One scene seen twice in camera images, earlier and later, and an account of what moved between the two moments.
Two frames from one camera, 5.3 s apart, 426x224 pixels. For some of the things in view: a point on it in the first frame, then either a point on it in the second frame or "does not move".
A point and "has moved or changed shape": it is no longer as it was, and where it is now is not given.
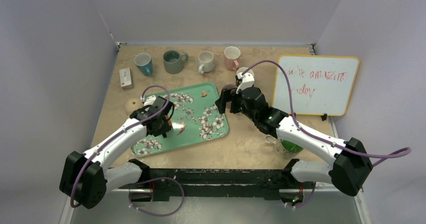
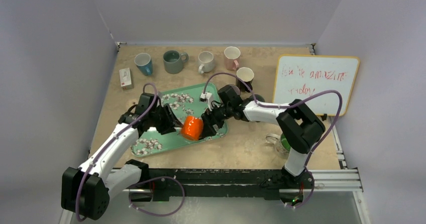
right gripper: [232, 100] → [212, 121]
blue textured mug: [143, 62] does not move
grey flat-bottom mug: [173, 61] does not move
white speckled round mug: [206, 60] does not move
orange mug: [169, 121] has moved or changed shape
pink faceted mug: [232, 54] does not move
